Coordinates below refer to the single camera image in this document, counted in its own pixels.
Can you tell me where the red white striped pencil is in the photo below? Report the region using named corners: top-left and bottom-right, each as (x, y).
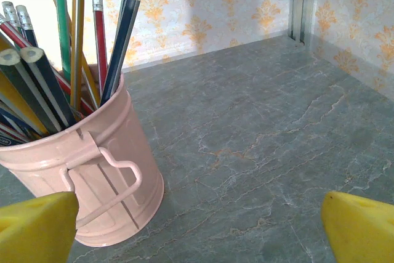
top-left (0, 122), bottom-right (30, 144)
top-left (0, 13), bottom-right (95, 116)

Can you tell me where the green pencil with eraser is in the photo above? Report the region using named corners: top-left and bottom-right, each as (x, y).
top-left (1, 0), bottom-right (24, 50)

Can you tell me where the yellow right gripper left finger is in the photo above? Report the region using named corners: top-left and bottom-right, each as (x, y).
top-left (0, 191), bottom-right (79, 263)

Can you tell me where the yellow striped pencil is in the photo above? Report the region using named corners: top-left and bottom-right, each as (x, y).
top-left (70, 0), bottom-right (86, 111)
top-left (49, 0), bottom-right (102, 110)
top-left (0, 33), bottom-right (50, 137)

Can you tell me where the pink metal bucket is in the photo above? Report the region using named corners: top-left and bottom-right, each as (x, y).
top-left (0, 64), bottom-right (166, 248)

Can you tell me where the aluminium frame post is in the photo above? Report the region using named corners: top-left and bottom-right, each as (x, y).
top-left (287, 0), bottom-right (318, 45)

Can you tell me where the navy pencil with eraser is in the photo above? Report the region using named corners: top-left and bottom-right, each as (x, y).
top-left (15, 4), bottom-right (39, 49)

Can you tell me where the red pencil with eraser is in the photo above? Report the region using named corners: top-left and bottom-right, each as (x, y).
top-left (90, 0), bottom-right (109, 89)

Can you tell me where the blue striped pencil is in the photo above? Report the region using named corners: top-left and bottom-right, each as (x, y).
top-left (0, 102), bottom-right (41, 140)

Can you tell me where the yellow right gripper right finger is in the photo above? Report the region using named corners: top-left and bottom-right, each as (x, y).
top-left (321, 190), bottom-right (394, 263)

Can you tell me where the dark green striped pencil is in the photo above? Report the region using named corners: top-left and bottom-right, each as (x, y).
top-left (0, 47), bottom-right (64, 136)

